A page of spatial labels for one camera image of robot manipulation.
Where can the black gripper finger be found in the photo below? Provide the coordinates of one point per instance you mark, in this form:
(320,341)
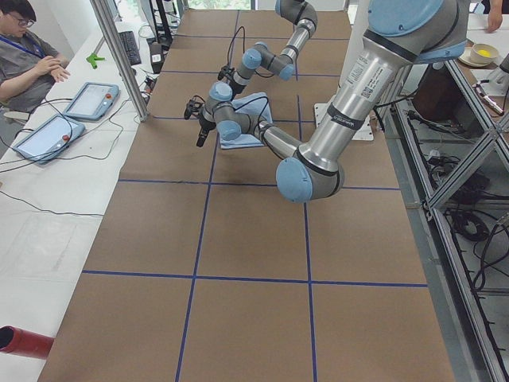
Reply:
(202,137)

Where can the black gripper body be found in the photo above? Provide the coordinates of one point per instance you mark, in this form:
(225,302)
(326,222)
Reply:
(232,85)
(205,122)

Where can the light blue t-shirt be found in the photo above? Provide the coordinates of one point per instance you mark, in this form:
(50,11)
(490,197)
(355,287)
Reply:
(257,107)

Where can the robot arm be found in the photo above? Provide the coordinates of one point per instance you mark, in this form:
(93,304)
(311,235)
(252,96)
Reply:
(283,64)
(398,34)

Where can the far blue teach pendant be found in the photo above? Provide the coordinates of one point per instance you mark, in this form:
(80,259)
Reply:
(92,101)

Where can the blue teach pendant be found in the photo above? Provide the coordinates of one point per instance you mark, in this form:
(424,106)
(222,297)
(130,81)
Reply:
(92,101)
(47,141)

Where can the black keyboard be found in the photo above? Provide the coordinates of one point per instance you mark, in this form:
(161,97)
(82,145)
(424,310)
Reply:
(129,44)

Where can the green plastic clamp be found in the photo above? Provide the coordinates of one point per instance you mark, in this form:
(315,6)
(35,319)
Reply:
(93,59)

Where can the near blue teach pendant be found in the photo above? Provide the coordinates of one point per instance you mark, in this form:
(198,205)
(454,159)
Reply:
(47,141)

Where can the seated person in grey shirt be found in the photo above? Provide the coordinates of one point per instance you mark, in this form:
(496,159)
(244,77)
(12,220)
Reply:
(30,66)

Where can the bowl with yellow contents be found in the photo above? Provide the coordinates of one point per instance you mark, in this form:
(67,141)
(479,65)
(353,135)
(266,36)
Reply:
(479,55)

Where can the red cylinder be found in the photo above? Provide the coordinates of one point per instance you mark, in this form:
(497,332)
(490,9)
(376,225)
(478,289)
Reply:
(24,343)

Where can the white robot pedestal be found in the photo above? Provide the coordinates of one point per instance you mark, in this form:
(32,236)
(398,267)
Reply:
(355,47)

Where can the aluminium frame with cables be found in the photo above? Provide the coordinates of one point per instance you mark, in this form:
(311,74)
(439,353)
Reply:
(451,127)

